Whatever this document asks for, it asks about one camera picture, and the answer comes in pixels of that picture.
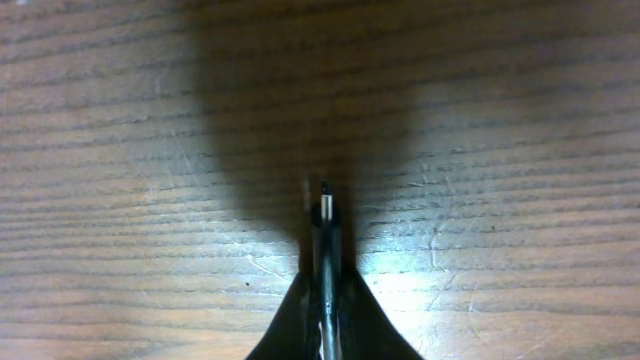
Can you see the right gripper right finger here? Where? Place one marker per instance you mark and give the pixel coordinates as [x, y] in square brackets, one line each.
[365, 332]

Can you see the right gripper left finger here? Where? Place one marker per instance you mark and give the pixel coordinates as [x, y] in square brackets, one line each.
[293, 333]

